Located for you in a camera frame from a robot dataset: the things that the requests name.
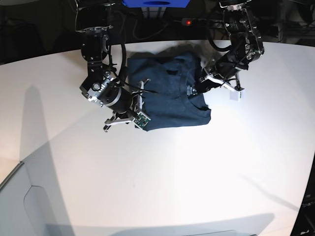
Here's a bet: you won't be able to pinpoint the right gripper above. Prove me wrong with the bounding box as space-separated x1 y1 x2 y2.
103 79 151 132

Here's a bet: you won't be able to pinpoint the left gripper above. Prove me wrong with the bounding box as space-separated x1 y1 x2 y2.
195 59 244 101

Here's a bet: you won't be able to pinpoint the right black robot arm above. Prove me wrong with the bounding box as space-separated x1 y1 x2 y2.
75 0 151 132

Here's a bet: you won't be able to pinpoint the dark blue T-shirt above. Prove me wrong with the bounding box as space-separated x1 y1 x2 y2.
127 45 211 131

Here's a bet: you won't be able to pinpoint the blue box on stand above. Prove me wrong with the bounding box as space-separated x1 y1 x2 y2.
122 0 190 8

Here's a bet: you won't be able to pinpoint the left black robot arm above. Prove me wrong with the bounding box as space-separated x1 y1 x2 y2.
195 0 264 101

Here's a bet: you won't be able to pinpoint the black power strip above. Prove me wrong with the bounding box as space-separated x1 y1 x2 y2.
181 18 206 28

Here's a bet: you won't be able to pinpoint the grey cable loops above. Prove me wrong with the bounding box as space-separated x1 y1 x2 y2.
118 9 173 41

